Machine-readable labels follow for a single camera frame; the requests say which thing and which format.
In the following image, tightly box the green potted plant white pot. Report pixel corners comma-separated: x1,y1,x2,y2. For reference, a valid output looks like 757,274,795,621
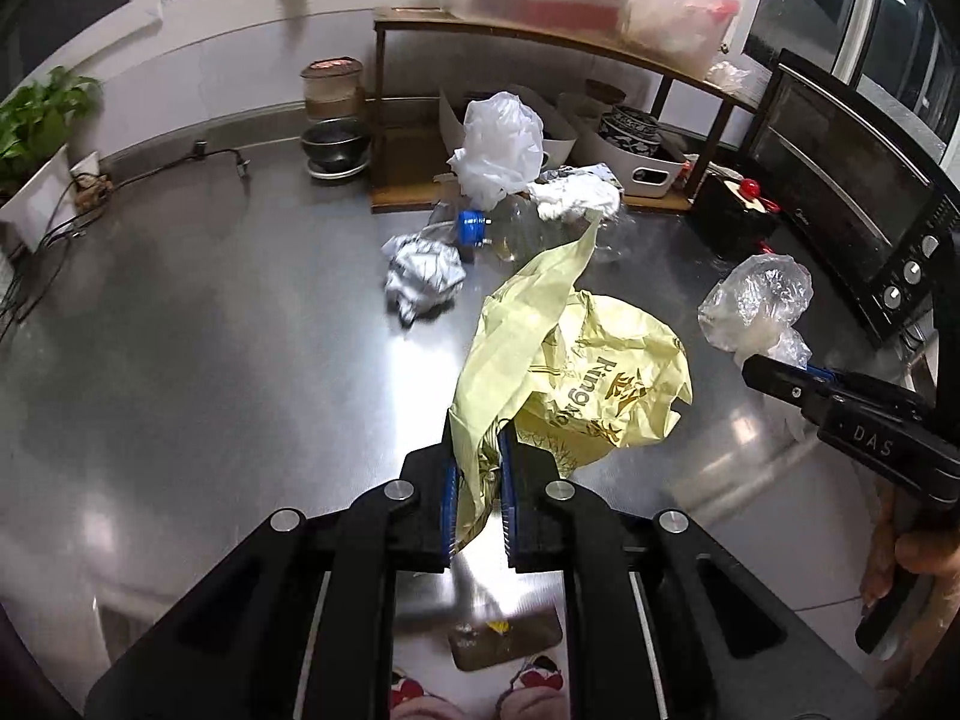
0,66,102,252

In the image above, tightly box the white tissue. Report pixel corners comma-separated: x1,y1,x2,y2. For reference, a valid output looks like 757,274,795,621
527,163,623,222

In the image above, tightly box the black toaster oven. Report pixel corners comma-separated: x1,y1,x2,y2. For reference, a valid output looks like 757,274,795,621
742,49,960,347

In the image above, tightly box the black square canister red knob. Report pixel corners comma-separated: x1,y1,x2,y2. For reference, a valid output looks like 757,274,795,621
694,172,781,253

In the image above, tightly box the clear plastic bag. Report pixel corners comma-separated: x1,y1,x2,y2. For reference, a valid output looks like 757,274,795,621
697,253,815,370

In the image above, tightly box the black bowl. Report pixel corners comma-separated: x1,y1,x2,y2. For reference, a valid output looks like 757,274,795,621
300,118,371,170

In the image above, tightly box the glass jar with lid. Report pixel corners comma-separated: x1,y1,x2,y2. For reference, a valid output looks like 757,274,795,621
300,58,366,121

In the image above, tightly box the small brown ornament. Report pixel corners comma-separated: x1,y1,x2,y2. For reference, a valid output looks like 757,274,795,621
75,172,115,209

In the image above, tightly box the yellow plastic bag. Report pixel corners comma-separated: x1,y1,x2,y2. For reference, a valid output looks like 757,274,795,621
448,211,692,552

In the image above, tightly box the white red patterned slipper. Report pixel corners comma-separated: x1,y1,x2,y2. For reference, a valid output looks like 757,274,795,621
390,666,452,720
495,652,569,720

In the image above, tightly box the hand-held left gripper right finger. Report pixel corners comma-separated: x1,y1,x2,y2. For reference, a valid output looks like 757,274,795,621
496,424,880,720

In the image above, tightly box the wooden shelf rack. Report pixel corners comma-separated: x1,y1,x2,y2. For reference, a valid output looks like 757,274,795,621
370,6,762,215

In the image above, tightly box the silver foil wrapper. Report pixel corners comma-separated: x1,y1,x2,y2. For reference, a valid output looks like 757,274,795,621
381,234,467,327

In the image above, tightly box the white saucer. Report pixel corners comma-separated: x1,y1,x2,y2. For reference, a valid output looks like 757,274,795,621
304,156,373,182

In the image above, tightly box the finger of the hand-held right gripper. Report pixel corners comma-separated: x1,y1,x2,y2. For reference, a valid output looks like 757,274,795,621
807,366,927,415
742,355,835,427

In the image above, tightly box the clear plastic bottle blue cap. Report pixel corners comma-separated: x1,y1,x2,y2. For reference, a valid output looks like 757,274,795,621
429,199,629,265

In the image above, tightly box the white plastic basket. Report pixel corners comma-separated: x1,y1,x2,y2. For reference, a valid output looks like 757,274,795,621
559,94,689,200
439,86,578,175

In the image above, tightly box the black cable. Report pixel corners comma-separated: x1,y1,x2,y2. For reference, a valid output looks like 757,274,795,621
0,139,253,338

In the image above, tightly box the white plastic bag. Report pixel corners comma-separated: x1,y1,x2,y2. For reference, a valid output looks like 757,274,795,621
448,91,546,211

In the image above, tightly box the blue patterned ceramic bowl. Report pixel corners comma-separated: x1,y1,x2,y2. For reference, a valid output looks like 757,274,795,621
598,105,661,158

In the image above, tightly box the dark trash bin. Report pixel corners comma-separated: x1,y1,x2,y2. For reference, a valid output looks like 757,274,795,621
448,604,563,673

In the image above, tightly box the person's right hand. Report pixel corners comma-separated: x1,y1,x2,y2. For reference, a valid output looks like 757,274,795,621
859,480,960,691

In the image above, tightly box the small crumpled white bag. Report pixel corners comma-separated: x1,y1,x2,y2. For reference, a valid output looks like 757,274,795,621
705,60,752,92

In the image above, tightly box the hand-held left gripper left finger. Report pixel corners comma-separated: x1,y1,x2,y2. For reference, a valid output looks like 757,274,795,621
84,409,462,720

